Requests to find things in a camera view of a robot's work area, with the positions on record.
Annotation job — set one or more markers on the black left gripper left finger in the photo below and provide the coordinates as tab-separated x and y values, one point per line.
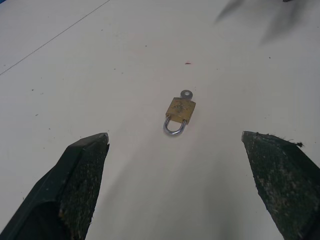
75	180

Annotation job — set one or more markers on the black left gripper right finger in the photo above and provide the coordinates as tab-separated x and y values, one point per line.
282	180

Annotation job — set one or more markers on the silver key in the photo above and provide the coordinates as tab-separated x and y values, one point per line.
186	94

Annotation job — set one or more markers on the small brass padlock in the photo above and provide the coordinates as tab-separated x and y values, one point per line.
179	113

